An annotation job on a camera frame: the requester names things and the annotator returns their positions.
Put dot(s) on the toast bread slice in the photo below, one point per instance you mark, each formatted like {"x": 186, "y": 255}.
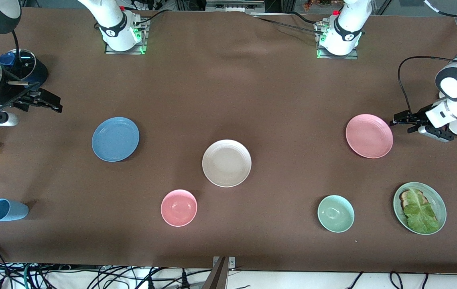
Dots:
{"x": 404, "y": 196}

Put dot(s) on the green bowl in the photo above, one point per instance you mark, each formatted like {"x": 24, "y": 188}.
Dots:
{"x": 336, "y": 214}

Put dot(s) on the pink bowl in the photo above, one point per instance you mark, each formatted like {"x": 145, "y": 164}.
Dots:
{"x": 179, "y": 208}

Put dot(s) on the grey metal mount bracket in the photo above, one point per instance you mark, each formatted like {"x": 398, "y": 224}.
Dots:
{"x": 231, "y": 263}

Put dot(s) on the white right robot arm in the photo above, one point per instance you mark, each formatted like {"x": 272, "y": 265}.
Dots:
{"x": 114, "y": 24}

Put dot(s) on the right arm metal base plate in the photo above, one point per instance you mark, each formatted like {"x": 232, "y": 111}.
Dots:
{"x": 142, "y": 38}

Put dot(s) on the glass lid blue knob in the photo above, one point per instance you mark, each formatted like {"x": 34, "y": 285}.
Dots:
{"x": 25, "y": 64}

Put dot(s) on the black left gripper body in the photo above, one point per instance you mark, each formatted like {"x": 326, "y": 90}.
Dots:
{"x": 418, "y": 118}

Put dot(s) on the beige plate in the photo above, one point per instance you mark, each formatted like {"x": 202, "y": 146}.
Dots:
{"x": 226, "y": 163}

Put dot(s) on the green lettuce leaf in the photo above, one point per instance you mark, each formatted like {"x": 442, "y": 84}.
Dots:
{"x": 421, "y": 212}

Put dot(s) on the blue plate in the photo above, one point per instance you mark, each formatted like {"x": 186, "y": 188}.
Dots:
{"x": 115, "y": 139}

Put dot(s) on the dark camera pole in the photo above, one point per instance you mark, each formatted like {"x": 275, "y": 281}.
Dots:
{"x": 217, "y": 277}

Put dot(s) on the brown table cloth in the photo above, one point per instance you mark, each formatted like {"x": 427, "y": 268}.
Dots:
{"x": 292, "y": 100}

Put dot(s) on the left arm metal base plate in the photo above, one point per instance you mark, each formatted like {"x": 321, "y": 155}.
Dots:
{"x": 354, "y": 54}

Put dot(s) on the green plate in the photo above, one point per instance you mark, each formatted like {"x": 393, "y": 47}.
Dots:
{"x": 441, "y": 208}

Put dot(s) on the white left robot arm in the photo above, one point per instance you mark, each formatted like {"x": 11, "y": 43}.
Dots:
{"x": 453, "y": 86}

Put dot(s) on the dark blue saucepan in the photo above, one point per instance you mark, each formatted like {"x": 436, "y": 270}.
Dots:
{"x": 40, "y": 74}

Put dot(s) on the pink plate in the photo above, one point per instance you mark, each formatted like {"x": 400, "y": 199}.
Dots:
{"x": 369, "y": 136}

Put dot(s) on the blue cup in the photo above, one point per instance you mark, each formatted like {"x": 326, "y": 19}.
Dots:
{"x": 7, "y": 210}

